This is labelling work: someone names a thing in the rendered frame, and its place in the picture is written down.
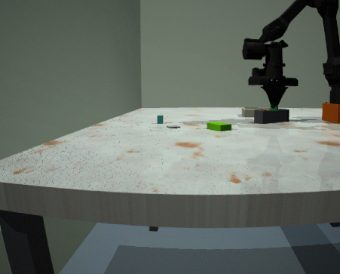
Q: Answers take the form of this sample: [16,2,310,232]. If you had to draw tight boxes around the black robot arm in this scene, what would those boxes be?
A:
[242,0,340,104]

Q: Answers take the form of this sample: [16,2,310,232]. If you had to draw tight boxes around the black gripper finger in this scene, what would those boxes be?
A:
[260,86,278,108]
[275,87,288,106]

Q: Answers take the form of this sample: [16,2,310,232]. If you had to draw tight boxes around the small teal block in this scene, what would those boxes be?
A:
[157,115,164,124]

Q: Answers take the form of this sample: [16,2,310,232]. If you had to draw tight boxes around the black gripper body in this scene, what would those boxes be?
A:
[248,60,299,87]

